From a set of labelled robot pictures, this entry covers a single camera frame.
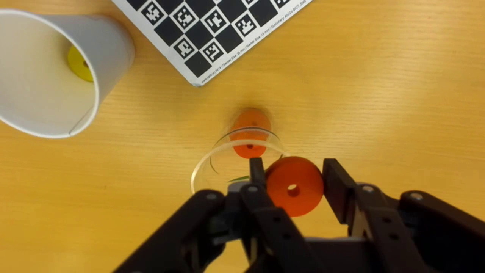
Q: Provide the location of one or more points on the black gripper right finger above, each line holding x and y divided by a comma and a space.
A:
383, 228

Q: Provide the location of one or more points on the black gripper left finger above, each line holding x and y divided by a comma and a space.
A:
272, 228

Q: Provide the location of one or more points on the yellow round block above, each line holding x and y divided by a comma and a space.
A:
78, 62

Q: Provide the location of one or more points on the clear plastic cup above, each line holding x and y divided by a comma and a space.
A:
221, 152

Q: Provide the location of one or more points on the white paper cup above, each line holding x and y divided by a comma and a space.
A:
45, 76

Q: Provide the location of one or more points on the black white marker board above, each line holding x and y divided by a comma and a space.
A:
212, 30

